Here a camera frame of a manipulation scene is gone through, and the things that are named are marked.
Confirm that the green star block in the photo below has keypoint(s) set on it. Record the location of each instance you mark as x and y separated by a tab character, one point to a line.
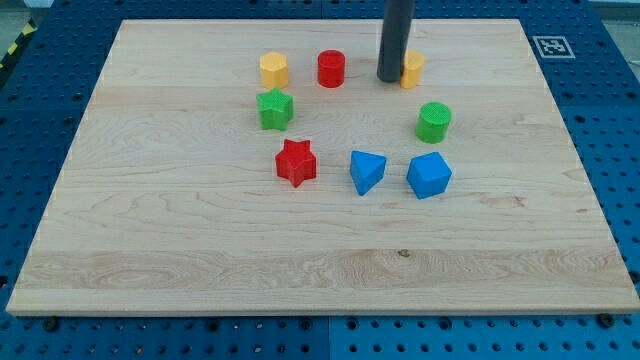
275	109

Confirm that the green cylinder block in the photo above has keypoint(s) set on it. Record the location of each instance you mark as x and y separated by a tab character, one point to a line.
433	122

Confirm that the red cylinder block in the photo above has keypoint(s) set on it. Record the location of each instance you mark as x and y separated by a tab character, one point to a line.
331	68

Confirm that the white fiducial marker tag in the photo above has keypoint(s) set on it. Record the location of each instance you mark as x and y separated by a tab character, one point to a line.
553	47

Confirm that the red star block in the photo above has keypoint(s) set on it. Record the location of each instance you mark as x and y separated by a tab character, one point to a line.
296	162

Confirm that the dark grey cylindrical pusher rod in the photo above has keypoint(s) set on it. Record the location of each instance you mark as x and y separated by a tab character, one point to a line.
396	26

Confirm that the yellow hexagon block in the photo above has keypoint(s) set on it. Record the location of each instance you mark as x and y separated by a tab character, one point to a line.
274	70

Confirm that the light wooden board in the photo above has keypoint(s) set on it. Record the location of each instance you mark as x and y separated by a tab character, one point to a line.
168	202

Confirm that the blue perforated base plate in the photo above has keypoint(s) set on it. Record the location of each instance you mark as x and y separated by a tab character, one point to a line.
41	106

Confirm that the yellow block behind rod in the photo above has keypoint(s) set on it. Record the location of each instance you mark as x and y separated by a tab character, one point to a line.
412	71

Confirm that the blue triangle block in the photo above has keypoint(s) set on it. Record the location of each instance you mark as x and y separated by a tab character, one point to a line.
366	170

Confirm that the blue cube block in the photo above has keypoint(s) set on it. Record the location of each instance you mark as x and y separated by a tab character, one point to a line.
428	175

